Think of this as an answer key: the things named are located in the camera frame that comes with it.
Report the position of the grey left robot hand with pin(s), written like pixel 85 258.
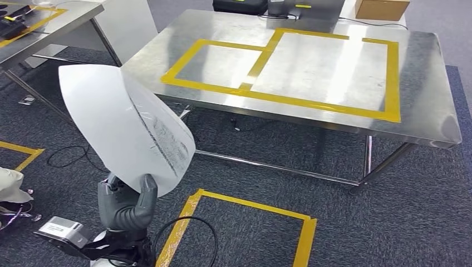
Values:
pixel 121 212

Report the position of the white plastic car body part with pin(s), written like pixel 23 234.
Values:
pixel 118 125

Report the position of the yellow tape on workbench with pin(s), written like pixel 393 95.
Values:
pixel 280 98

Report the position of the stainless steel workbench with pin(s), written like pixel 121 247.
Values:
pixel 55 22
pixel 424 92

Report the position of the chrome chair base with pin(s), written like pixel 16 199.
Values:
pixel 22 215

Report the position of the beige fabric bundle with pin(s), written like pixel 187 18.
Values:
pixel 11 184

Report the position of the small white floor plate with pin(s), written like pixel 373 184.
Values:
pixel 27 100

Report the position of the white cabinet panel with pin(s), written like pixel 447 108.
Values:
pixel 125 29

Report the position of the black device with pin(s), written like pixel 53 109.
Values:
pixel 13 22

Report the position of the black carrying case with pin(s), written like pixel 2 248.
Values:
pixel 239 6

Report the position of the brown cardboard box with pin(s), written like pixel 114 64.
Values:
pixel 381 9

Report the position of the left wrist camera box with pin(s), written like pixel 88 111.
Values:
pixel 62 232

